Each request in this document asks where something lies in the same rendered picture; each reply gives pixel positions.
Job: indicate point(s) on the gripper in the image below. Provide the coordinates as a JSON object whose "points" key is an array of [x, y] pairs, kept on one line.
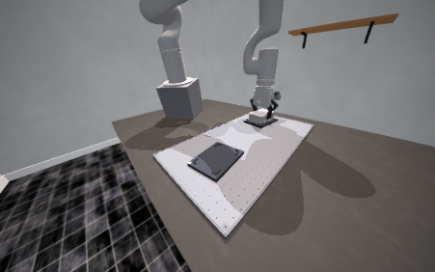
{"points": [[263, 98]]}

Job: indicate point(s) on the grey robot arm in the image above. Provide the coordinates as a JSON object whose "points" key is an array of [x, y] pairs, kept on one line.
{"points": [[168, 13]]}

